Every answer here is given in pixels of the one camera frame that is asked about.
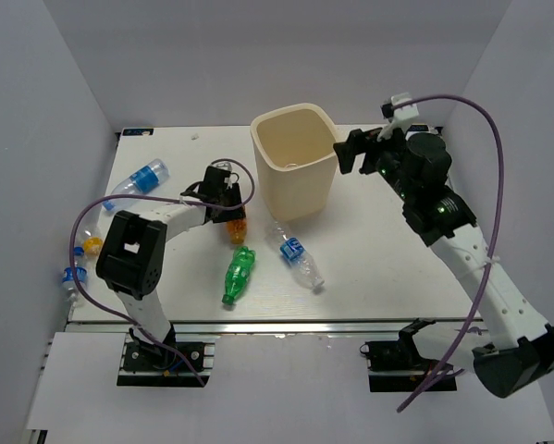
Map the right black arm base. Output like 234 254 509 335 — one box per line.
359 318 451 393

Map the orange plastic bottle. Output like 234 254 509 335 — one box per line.
226 218 247 245

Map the clear bottle blue label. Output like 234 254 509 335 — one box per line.
102 158 170 214
265 221 325 292

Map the black logo sticker left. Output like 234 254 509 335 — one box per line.
121 128 154 137

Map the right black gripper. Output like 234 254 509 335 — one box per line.
332 121 414 204

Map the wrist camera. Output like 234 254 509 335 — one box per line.
380 92 420 130
211 161 240 189

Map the small bottle blue label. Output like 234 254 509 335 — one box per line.
61 246 88 308

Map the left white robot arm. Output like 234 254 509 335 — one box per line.
96 160 245 369

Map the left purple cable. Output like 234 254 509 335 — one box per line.
70 158 255 388

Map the clear bottle yellow label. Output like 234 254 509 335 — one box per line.
76 219 104 258

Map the aluminium front rail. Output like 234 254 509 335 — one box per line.
65 319 463 335

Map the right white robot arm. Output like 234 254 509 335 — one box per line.
333 129 554 399

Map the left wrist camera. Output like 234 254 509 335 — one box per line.
211 161 240 189

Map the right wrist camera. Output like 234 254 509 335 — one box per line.
380 92 420 130

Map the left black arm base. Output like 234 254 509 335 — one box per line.
117 339 215 389

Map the black XDOF logo sticker right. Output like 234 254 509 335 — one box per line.
408 124 429 132

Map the cream plastic bin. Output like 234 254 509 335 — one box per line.
250 103 339 222

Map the green plastic bottle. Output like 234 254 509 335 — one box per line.
222 246 256 306

